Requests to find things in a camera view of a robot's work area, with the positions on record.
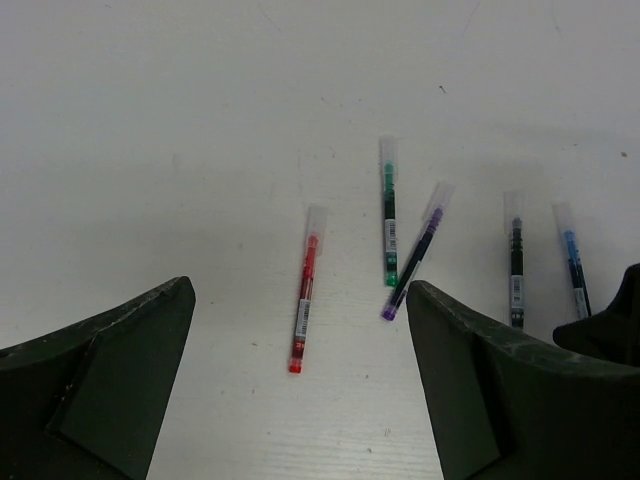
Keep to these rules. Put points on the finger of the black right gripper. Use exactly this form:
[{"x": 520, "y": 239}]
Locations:
[{"x": 612, "y": 334}]

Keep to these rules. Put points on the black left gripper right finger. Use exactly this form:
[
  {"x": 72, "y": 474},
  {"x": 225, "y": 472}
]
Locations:
[{"x": 505, "y": 405}]

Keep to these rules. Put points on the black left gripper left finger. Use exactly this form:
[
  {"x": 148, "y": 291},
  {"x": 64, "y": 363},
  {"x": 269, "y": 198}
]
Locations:
[{"x": 88, "y": 401}]

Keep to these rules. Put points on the blue gel pen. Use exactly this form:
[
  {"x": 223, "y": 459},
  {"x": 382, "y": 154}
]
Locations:
[{"x": 567, "y": 232}]

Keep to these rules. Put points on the black gel pen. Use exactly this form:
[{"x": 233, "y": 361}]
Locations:
[{"x": 513, "y": 203}]

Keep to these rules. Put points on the purple gel pen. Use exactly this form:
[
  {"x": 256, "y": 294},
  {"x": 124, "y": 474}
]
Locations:
[{"x": 433, "y": 216}]

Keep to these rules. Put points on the red gel pen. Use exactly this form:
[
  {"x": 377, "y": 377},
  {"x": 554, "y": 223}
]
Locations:
[{"x": 314, "y": 237}]

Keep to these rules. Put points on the green gel pen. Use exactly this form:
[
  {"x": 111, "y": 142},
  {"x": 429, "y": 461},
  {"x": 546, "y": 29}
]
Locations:
[{"x": 388, "y": 150}]

